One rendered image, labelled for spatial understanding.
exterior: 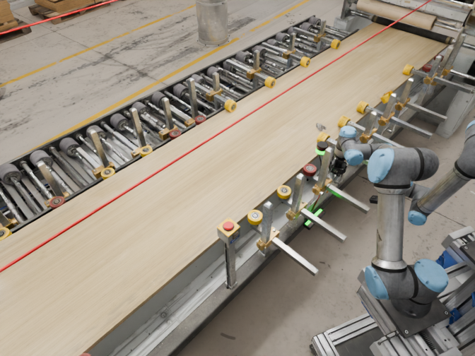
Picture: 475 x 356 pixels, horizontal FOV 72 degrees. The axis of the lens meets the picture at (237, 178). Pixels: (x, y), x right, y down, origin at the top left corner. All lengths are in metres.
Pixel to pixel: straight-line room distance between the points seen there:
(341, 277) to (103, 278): 1.73
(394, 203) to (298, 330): 1.47
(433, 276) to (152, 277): 1.15
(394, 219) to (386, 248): 0.11
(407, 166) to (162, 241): 1.16
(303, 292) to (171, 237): 1.22
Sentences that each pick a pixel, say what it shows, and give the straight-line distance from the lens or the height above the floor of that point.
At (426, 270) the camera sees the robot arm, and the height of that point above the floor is 1.27.
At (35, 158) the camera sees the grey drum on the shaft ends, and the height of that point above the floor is 0.85.
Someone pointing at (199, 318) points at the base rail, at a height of 0.70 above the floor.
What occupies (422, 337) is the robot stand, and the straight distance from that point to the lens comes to 1.61.
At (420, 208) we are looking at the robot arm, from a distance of 1.66.
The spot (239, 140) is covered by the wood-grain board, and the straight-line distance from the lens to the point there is 2.22.
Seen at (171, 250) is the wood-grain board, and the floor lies 0.90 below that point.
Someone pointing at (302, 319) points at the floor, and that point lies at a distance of 2.52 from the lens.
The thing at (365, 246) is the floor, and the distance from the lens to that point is 2.92.
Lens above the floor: 2.33
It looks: 46 degrees down
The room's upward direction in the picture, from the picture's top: 1 degrees counter-clockwise
